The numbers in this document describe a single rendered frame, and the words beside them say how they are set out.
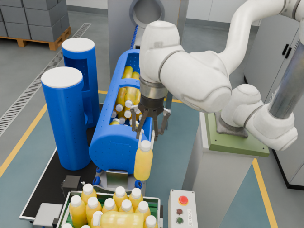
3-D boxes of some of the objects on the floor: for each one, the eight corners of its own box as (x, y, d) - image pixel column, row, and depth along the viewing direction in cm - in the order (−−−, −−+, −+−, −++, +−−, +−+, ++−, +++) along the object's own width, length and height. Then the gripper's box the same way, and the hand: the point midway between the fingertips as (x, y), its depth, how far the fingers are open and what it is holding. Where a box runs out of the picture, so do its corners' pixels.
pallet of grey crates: (71, 33, 490) (62, -36, 415) (55, 50, 428) (41, -27, 353) (11, 26, 492) (-8, -44, 417) (-13, 42, 430) (-41, -36, 355)
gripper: (179, 88, 79) (168, 141, 94) (127, 82, 79) (124, 136, 93) (180, 102, 74) (168, 156, 88) (124, 95, 73) (121, 150, 88)
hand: (146, 139), depth 89 cm, fingers closed on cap, 4 cm apart
